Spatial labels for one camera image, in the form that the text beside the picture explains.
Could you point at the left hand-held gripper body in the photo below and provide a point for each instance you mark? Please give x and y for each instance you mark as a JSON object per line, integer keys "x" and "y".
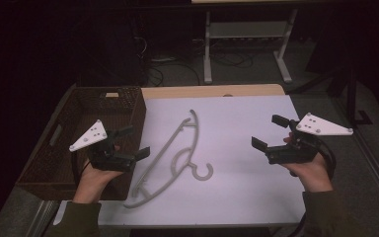
{"x": 112, "y": 161}

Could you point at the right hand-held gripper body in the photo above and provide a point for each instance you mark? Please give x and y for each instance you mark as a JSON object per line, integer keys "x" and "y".
{"x": 292, "y": 154}

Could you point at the grey plastic clothes hanger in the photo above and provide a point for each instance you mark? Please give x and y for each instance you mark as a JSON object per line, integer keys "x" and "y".
{"x": 174, "y": 164}

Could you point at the brown woven basket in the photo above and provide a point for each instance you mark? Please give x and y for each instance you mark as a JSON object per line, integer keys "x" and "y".
{"x": 56, "y": 171}

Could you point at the person's left hand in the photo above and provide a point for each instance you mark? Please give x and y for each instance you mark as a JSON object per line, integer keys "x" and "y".
{"x": 92, "y": 184}

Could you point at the person's right hand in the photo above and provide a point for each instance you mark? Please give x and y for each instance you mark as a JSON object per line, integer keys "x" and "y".
{"x": 312, "y": 177}

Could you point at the white table mat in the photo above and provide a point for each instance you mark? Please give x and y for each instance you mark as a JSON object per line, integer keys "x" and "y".
{"x": 243, "y": 184}

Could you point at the black metal stand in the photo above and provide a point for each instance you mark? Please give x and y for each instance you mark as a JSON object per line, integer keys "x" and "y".
{"x": 352, "y": 95}

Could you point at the aluminium rail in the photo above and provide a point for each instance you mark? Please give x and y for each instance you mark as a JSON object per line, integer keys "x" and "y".
{"x": 42, "y": 217}
{"x": 375, "y": 168}

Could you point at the white metal table frame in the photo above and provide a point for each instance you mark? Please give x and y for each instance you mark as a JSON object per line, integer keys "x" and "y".
{"x": 243, "y": 30}

